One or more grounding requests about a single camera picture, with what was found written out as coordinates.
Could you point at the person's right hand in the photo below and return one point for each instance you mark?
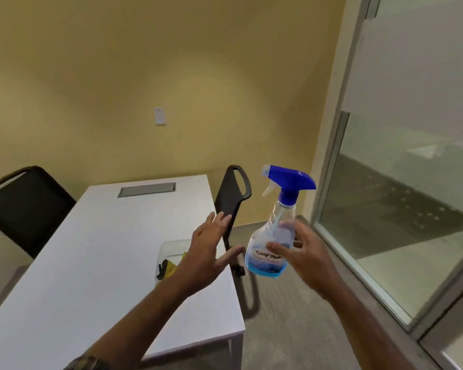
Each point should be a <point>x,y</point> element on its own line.
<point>312,262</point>

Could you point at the person's left hand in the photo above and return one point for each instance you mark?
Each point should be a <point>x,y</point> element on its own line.
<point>200,258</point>

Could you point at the person's right thumb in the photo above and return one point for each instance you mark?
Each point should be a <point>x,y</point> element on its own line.
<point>279,251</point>

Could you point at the person's left thumb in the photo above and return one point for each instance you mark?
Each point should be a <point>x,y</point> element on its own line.
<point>231,256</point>

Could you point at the clear spray bottle blue trigger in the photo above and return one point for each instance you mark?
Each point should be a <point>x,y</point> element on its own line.
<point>277,223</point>

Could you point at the person's right forearm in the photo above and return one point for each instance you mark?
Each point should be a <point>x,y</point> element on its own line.
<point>364,331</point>

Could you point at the person's left forearm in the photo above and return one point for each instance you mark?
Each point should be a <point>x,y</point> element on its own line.
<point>139,323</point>

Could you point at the clear plastic container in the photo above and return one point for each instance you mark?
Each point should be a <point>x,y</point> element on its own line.
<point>171,248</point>

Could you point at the yellow cloth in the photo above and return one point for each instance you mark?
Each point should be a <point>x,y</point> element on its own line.
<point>171,268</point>

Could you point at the white table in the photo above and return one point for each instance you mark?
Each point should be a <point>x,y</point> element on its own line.
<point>100,258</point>

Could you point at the black padded chair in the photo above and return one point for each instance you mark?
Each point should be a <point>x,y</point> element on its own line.
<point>27,208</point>

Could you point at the glass partition with metal frame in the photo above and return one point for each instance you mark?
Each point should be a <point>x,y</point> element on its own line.
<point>405,188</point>

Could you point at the white wall switch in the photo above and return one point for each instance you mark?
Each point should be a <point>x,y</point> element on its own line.
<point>160,116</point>

